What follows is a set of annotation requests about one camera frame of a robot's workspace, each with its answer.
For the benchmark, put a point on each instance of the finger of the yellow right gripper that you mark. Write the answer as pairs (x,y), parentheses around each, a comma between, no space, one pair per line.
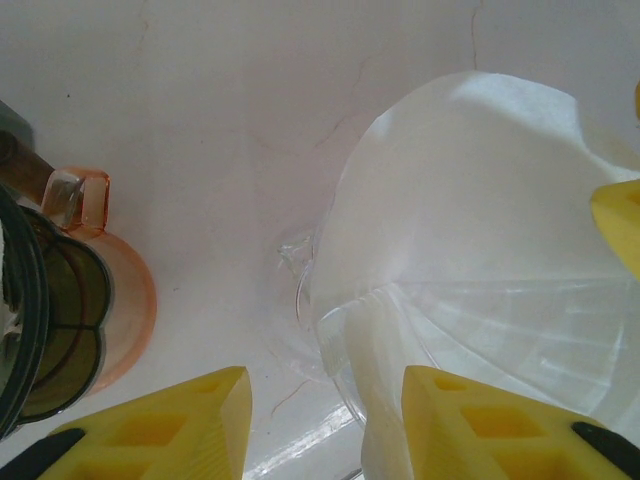
(625,220)
(638,100)

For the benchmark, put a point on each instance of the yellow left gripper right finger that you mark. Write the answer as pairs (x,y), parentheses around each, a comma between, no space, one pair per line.
(500,440)

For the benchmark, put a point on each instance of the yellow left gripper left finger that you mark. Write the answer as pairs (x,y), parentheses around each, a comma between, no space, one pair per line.
(150,440)

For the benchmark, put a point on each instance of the clear plastic coffee dripper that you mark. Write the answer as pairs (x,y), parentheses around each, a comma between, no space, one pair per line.
(550,340)

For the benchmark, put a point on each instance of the dark olive coffee dripper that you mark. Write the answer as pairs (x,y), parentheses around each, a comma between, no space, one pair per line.
(70,310)

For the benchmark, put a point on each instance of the white paper coffee filter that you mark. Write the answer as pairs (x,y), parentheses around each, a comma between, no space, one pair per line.
(475,175)

